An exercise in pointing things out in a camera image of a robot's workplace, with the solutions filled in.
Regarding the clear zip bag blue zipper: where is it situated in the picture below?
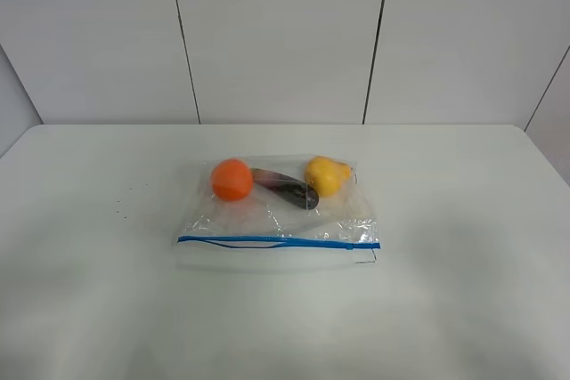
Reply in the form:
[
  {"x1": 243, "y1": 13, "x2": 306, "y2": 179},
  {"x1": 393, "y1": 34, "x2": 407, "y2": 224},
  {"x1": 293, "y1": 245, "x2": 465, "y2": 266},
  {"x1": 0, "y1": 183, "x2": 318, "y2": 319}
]
[{"x1": 171, "y1": 155, "x2": 381, "y2": 265}]

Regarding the purple eggplant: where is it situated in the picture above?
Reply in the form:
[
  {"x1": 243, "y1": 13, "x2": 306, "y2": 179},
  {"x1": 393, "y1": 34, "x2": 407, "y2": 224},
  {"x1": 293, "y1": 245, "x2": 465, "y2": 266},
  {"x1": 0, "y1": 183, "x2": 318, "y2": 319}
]
[{"x1": 250, "y1": 168, "x2": 320, "y2": 211}]

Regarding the yellow pear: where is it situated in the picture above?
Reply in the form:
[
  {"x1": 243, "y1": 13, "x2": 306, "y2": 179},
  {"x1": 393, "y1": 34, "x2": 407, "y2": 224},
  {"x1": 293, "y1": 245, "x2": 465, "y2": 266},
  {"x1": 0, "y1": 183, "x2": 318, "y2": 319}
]
[{"x1": 304, "y1": 157, "x2": 352, "y2": 198}]

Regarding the orange fruit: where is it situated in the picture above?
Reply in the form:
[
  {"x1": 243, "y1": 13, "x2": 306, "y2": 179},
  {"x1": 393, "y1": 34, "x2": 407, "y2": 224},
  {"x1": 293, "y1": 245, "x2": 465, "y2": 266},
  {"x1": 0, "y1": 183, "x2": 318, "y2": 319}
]
[{"x1": 210, "y1": 158, "x2": 254, "y2": 202}]

